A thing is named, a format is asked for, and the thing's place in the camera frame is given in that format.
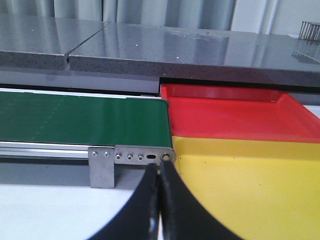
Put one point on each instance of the green conveyor belt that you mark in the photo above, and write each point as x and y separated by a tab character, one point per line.
83	120

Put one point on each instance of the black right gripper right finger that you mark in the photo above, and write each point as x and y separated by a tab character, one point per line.
183	217

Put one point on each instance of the steel conveyor end plate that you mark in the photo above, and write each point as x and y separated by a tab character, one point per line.
142	155

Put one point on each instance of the steel conveyor support bracket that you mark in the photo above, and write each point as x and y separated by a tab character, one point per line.
101	161

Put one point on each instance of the yellow plastic tray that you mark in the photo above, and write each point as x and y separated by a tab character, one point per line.
261	190

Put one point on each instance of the aluminium conveyor side rail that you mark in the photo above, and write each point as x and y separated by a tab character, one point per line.
50	150

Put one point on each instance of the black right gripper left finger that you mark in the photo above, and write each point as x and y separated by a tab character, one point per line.
139	217

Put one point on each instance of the grey stone slab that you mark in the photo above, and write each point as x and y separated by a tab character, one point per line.
38	42
199	54

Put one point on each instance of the red plastic tray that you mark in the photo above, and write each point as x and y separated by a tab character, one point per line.
222	112

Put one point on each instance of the left grey stone slab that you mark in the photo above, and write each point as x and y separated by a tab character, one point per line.
38	42

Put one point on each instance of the right grey stone slab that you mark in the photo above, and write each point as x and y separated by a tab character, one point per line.
199	54

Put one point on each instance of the grey pleated curtain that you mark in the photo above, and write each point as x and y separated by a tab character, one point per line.
280	17

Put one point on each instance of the black wire rack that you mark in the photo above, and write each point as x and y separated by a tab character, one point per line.
309	31

